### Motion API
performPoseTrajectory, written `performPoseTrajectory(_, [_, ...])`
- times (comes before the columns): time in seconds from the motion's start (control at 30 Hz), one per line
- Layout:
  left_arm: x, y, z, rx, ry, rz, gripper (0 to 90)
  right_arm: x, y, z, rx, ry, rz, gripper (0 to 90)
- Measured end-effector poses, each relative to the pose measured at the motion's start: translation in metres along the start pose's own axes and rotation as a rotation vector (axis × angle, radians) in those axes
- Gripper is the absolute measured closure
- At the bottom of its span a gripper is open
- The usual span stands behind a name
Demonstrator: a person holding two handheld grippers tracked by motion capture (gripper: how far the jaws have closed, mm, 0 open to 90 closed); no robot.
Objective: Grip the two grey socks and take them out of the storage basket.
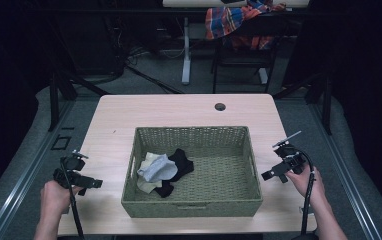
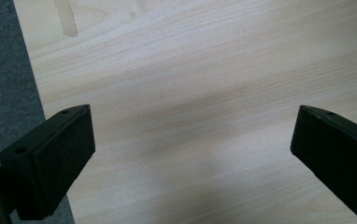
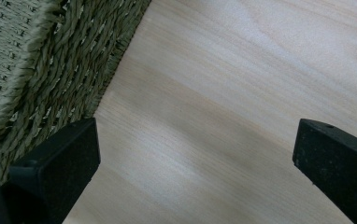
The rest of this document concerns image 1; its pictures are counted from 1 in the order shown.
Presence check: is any person's right hand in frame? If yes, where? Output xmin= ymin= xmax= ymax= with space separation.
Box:
xmin=285 ymin=164 xmax=327 ymax=202

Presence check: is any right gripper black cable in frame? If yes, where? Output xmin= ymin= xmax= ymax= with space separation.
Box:
xmin=297 ymin=149 xmax=317 ymax=236

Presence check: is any aluminium floor rail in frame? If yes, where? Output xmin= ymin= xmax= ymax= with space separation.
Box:
xmin=0 ymin=99 xmax=77 ymax=240
xmin=308 ymin=102 xmax=382 ymax=240

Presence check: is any black chair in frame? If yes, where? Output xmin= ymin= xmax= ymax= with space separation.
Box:
xmin=210 ymin=12 xmax=282 ymax=95

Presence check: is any black metal stand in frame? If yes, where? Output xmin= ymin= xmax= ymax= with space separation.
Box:
xmin=46 ymin=65 xmax=111 ymax=133
xmin=272 ymin=71 xmax=334 ymax=136

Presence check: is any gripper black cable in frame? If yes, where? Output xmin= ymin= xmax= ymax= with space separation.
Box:
xmin=297 ymin=149 xmax=317 ymax=236
xmin=59 ymin=158 xmax=86 ymax=240

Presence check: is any person's left hand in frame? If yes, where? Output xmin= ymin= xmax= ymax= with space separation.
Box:
xmin=39 ymin=179 xmax=84 ymax=218

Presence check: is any plaid cloth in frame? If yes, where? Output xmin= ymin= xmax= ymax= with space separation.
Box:
xmin=204 ymin=0 xmax=287 ymax=51

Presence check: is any white-legged desk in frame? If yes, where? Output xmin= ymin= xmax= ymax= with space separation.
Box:
xmin=161 ymin=0 xmax=311 ymax=86

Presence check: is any black floor cable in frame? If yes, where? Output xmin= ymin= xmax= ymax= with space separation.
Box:
xmin=124 ymin=45 xmax=184 ymax=95

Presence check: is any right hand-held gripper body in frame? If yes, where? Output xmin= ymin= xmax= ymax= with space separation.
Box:
xmin=271 ymin=130 xmax=308 ymax=176

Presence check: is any cream sock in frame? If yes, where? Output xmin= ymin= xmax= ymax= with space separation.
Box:
xmin=136 ymin=151 xmax=164 ymax=194

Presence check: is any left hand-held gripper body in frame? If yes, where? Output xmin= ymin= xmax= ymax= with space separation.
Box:
xmin=52 ymin=149 xmax=90 ymax=190

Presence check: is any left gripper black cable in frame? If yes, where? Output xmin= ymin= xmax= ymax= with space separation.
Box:
xmin=59 ymin=158 xmax=86 ymax=240

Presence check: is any green woven basket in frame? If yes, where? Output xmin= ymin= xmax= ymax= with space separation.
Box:
xmin=120 ymin=125 xmax=264 ymax=219

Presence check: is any grey sock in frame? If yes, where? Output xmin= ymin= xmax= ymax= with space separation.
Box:
xmin=136 ymin=153 xmax=179 ymax=184

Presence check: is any black sock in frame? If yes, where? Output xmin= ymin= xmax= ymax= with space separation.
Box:
xmin=152 ymin=147 xmax=195 ymax=199

